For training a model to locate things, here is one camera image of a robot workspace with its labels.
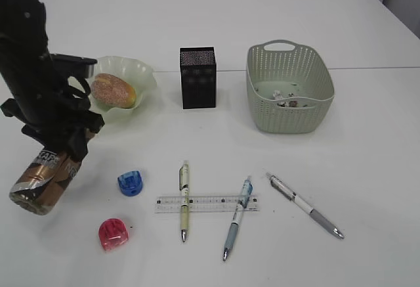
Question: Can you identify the white grey pen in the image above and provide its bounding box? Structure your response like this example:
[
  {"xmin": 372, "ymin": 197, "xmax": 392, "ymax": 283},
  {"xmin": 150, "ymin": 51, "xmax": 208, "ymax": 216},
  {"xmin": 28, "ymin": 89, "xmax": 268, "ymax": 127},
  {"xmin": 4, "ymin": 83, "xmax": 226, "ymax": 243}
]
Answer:
[{"xmin": 265, "ymin": 171, "xmax": 345, "ymax": 240}]

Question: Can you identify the green plastic basket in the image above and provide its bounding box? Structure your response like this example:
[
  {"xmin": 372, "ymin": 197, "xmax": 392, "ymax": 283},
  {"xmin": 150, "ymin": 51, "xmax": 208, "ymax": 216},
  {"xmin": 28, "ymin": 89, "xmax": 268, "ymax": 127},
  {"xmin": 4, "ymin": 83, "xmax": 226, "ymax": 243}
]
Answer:
[{"xmin": 246, "ymin": 40, "xmax": 335, "ymax": 134}]

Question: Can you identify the blue pencil sharpener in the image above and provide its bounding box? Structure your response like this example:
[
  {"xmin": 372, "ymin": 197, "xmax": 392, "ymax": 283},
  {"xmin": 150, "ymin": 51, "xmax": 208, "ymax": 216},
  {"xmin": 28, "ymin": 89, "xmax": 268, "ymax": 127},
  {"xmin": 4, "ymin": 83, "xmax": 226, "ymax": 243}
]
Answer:
[{"xmin": 117, "ymin": 171, "xmax": 143, "ymax": 196}]

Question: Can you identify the clear plastic ruler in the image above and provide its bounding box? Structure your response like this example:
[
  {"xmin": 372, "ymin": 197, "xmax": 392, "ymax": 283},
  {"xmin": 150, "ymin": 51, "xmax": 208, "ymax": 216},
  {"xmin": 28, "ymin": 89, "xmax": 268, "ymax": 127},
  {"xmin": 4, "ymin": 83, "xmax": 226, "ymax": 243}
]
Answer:
[{"xmin": 154, "ymin": 195, "xmax": 238, "ymax": 213}]

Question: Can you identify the black mesh pen holder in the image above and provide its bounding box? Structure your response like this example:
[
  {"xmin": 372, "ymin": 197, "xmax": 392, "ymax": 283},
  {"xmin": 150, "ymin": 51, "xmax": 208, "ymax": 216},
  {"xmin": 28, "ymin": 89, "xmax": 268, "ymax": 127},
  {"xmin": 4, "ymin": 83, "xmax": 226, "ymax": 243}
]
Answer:
[{"xmin": 180, "ymin": 47, "xmax": 217, "ymax": 109}]

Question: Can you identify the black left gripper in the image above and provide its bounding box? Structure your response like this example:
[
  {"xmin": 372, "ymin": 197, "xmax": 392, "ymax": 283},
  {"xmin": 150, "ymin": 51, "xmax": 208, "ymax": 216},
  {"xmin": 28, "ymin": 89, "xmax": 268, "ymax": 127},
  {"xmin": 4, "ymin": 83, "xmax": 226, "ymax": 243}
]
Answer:
[{"xmin": 1, "ymin": 55, "xmax": 104, "ymax": 161}]

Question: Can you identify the cream patterned pen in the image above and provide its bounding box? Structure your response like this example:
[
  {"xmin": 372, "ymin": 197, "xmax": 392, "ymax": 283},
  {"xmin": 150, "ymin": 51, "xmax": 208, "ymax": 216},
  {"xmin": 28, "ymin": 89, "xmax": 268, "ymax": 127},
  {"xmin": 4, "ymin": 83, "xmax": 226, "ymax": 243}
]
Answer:
[{"xmin": 179, "ymin": 161, "xmax": 190, "ymax": 243}]

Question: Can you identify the red pencil sharpener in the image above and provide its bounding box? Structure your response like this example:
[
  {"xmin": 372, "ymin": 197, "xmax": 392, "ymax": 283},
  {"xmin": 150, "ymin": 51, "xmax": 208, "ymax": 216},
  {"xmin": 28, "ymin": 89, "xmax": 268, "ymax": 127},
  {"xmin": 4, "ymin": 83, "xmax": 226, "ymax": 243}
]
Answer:
[{"xmin": 98, "ymin": 218, "xmax": 129, "ymax": 252}]

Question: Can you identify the sugared bread roll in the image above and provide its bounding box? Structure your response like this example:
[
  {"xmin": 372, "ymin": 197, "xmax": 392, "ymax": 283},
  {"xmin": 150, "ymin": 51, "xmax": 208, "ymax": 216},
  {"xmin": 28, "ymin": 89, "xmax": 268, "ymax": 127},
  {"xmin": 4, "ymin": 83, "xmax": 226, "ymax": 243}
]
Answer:
[{"xmin": 91, "ymin": 73, "xmax": 137, "ymax": 108}]

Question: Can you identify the light blue pen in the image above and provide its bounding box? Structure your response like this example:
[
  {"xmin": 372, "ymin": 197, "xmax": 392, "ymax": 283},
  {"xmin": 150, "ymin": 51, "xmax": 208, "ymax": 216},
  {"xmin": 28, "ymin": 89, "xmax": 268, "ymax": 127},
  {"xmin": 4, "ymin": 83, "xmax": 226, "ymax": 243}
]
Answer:
[{"xmin": 222, "ymin": 175, "xmax": 253, "ymax": 262}]

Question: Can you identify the brown Nescafe coffee bottle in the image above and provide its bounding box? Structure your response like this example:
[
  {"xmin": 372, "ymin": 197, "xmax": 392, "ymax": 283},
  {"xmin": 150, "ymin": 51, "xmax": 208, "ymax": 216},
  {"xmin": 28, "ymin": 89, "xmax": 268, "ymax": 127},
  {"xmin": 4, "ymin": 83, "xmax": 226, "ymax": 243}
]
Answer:
[{"xmin": 9, "ymin": 133, "xmax": 81, "ymax": 215}]

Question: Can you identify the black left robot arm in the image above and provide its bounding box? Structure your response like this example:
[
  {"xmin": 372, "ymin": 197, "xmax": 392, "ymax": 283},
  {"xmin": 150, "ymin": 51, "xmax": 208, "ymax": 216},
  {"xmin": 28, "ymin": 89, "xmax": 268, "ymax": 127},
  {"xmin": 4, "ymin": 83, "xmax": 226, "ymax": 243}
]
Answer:
[{"xmin": 1, "ymin": 0, "xmax": 104, "ymax": 162}]

